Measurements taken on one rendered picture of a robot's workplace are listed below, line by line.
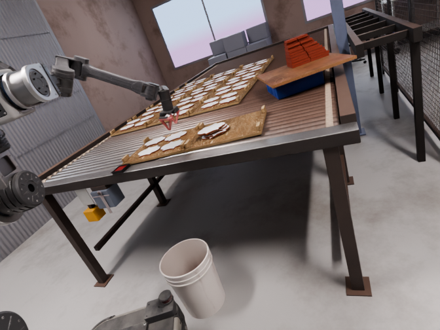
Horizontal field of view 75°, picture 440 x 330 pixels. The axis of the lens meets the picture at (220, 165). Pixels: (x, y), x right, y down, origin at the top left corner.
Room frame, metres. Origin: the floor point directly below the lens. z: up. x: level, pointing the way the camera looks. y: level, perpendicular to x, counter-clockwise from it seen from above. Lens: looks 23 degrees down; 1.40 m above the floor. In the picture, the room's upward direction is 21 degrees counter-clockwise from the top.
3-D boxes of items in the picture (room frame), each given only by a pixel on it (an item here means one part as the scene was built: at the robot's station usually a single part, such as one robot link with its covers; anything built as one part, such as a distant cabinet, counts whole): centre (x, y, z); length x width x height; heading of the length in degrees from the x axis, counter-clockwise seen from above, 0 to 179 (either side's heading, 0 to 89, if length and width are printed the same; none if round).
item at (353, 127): (1.48, 0.37, 0.88); 2.08 x 0.08 x 0.06; 63
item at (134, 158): (1.68, 0.27, 0.93); 0.41 x 0.35 x 0.02; 67
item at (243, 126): (1.52, -0.11, 0.93); 0.41 x 0.35 x 0.02; 68
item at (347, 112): (2.87, -1.46, 0.90); 4.04 x 0.06 x 0.10; 153
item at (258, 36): (6.44, -1.27, 0.65); 1.27 x 0.85 x 1.29; 66
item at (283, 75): (1.88, -0.71, 1.03); 0.50 x 0.50 x 0.02; 85
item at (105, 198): (1.64, 0.71, 0.77); 0.14 x 0.11 x 0.18; 63
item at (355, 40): (3.21, -1.99, 0.51); 2.97 x 0.38 x 1.02; 153
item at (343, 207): (1.06, -0.46, 0.43); 0.12 x 0.12 x 0.85; 63
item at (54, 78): (1.15, 0.48, 1.45); 0.09 x 0.08 x 0.12; 86
